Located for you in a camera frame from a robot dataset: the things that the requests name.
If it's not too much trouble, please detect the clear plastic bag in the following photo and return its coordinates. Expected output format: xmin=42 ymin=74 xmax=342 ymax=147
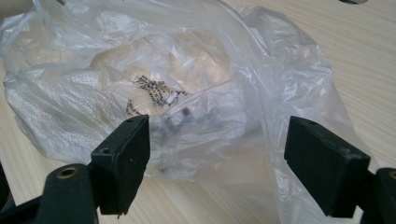
xmin=0 ymin=0 xmax=379 ymax=224

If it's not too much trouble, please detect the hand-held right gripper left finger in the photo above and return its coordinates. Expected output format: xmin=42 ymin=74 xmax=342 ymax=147
xmin=90 ymin=114 xmax=151 ymax=217

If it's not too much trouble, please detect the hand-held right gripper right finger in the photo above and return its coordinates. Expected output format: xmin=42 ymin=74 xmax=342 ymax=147
xmin=283 ymin=115 xmax=372 ymax=218

